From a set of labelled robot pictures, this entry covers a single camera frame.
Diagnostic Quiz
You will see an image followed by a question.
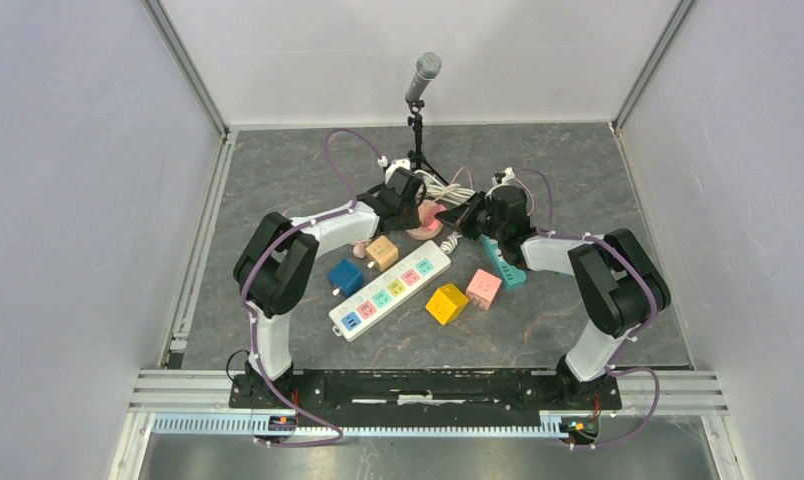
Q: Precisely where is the pink cube plug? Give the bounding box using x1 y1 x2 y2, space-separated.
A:
465 269 502 310

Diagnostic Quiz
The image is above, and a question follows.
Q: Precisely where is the white coiled cable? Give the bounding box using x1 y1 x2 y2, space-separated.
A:
415 168 477 208

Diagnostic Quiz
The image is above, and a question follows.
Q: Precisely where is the beige cube plug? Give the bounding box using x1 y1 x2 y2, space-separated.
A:
365 235 399 272

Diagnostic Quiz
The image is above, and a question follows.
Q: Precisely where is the round pink socket base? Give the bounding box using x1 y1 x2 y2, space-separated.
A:
406 199 446 241

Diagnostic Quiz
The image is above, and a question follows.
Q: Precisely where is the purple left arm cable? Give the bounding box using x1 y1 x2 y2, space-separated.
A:
238 127 387 449

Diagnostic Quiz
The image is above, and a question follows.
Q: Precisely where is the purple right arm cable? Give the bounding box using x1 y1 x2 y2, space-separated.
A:
517 167 662 448

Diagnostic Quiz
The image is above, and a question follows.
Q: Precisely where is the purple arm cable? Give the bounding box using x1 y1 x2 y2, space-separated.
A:
517 167 662 448
238 127 387 449

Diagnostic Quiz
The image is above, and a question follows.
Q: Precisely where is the pink adapter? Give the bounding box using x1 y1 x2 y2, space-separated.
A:
435 205 471 231

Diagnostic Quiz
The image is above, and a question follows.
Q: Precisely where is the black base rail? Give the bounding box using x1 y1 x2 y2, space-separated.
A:
228 367 623 429

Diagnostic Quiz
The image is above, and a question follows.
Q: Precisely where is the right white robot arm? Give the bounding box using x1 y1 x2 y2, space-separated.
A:
436 186 671 408

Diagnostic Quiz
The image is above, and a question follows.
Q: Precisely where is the teal power strip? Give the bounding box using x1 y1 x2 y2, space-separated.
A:
479 235 527 290

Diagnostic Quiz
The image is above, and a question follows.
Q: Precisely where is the white power strip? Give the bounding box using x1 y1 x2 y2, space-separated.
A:
328 240 451 342

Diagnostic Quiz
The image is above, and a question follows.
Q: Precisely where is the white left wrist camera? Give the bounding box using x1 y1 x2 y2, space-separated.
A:
377 156 411 183

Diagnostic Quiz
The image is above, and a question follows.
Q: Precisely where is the black tripod stand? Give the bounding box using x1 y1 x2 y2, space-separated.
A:
407 99 447 184

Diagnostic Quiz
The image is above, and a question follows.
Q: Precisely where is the blue cube plug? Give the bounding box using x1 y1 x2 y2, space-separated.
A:
327 259 364 298

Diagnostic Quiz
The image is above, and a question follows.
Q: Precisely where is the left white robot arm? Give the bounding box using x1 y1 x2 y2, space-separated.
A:
233 168 426 408

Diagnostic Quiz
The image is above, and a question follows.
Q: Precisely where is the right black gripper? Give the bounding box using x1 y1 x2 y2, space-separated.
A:
436 191 505 243

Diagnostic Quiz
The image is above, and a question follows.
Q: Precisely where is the yellow cube plug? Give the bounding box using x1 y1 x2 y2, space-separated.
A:
426 283 469 325

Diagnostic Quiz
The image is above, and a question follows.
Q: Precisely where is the silver microphone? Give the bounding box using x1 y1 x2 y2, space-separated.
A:
405 52 442 105

